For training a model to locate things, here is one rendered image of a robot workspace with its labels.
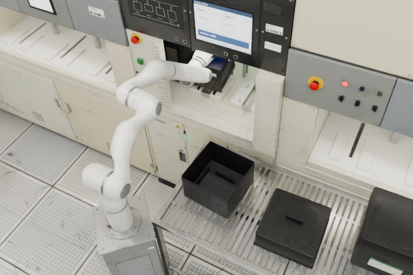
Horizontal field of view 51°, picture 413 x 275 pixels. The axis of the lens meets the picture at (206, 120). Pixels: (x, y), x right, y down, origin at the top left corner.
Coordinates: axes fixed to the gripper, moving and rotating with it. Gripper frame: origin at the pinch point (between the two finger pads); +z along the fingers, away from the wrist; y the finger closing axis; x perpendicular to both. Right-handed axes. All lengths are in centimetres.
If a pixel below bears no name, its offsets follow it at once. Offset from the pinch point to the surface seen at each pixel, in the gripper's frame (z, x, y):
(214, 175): -53, -43, 25
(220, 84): -8.7, -18.8, 9.4
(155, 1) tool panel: -27, 42, -14
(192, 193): -72, -37, 21
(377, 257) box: -73, -29, 111
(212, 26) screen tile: -29.2, 36.7, 16.1
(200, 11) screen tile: -29, 43, 10
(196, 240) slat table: -91, -44, 32
